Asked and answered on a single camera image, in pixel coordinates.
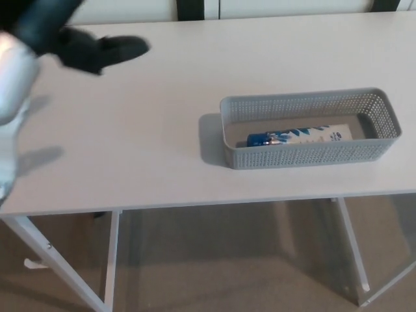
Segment small grey perforated container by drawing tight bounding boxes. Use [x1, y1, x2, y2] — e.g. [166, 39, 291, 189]
[219, 86, 403, 170]

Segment white table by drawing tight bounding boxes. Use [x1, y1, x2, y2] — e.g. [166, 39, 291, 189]
[0, 11, 416, 312]

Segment white blue shampoo tube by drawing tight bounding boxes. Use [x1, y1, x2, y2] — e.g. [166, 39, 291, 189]
[246, 123, 354, 148]

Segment black chair back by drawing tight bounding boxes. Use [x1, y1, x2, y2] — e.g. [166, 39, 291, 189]
[177, 0, 205, 21]
[370, 0, 415, 13]

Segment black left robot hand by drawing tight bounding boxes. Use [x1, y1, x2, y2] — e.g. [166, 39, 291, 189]
[0, 0, 152, 76]

